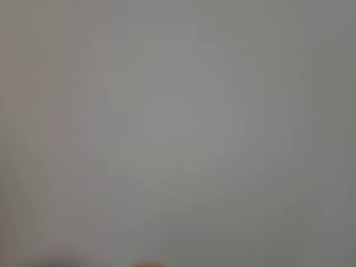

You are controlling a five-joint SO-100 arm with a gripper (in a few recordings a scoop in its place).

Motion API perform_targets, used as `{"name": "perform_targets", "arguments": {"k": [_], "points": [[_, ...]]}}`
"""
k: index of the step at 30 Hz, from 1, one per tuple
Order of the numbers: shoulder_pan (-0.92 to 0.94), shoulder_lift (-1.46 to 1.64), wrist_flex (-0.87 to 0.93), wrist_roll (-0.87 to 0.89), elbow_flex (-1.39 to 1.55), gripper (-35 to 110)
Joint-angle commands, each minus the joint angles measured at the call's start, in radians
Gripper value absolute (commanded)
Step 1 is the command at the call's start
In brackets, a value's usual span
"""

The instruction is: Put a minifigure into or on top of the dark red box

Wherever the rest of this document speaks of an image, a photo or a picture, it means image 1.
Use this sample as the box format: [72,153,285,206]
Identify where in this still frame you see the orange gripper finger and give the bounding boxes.
[130,261,168,267]

